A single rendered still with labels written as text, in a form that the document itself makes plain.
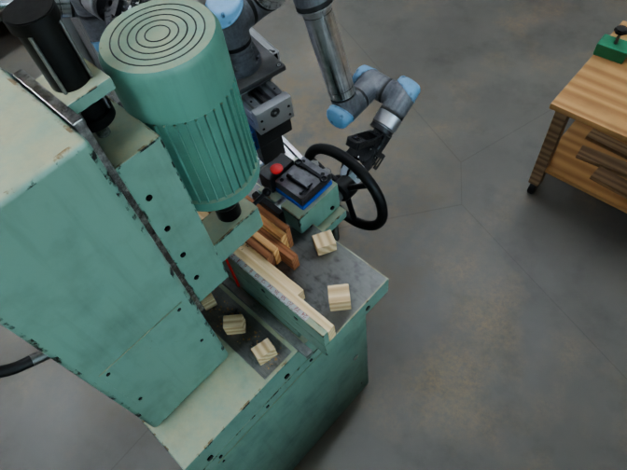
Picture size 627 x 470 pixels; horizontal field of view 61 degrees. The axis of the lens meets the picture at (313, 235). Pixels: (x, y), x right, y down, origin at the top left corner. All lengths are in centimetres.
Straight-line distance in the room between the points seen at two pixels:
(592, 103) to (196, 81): 166
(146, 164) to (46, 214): 17
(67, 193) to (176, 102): 19
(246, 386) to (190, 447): 17
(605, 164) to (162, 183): 194
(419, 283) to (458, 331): 25
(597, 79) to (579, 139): 35
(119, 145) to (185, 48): 16
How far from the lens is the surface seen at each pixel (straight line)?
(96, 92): 75
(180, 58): 76
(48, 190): 69
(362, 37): 323
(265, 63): 182
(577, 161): 245
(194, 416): 124
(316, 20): 140
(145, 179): 81
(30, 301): 78
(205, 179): 90
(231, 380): 124
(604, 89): 224
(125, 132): 82
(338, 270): 120
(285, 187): 122
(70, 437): 227
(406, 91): 158
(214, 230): 110
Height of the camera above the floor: 195
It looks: 57 degrees down
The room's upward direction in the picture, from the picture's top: 10 degrees counter-clockwise
